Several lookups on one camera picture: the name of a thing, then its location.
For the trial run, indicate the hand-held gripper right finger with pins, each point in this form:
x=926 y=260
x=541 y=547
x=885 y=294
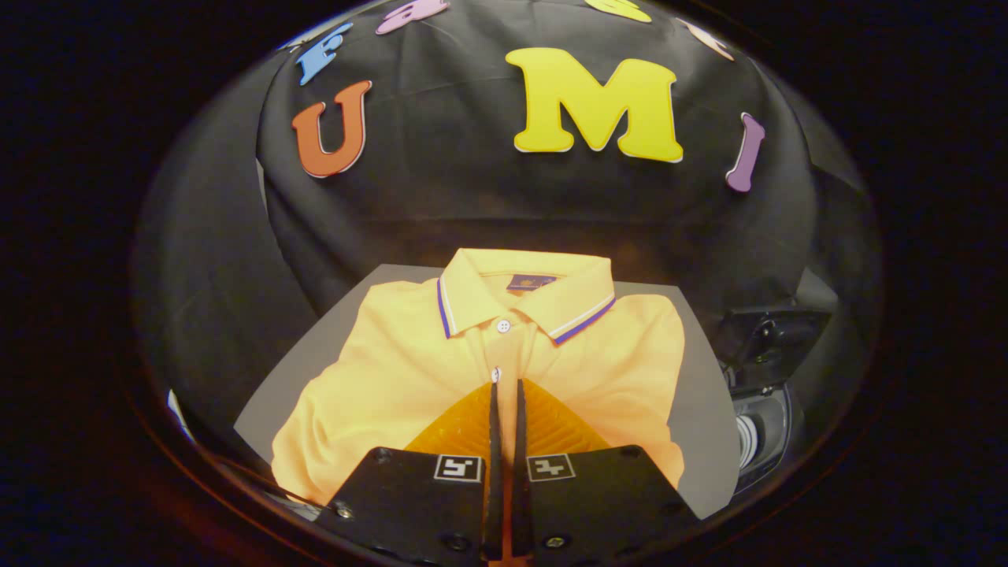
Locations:
x=520 y=488

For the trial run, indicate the dark washing machine lid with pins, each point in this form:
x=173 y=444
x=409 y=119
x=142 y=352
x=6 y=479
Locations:
x=776 y=339

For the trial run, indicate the orange polo shirt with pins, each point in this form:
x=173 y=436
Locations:
x=378 y=370

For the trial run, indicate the grey cabinet with dark top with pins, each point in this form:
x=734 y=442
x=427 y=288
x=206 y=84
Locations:
x=709 y=425

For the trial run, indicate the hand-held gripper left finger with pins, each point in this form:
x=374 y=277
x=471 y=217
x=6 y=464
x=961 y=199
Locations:
x=494 y=488

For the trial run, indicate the white and blue object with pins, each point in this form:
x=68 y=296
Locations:
x=178 y=409

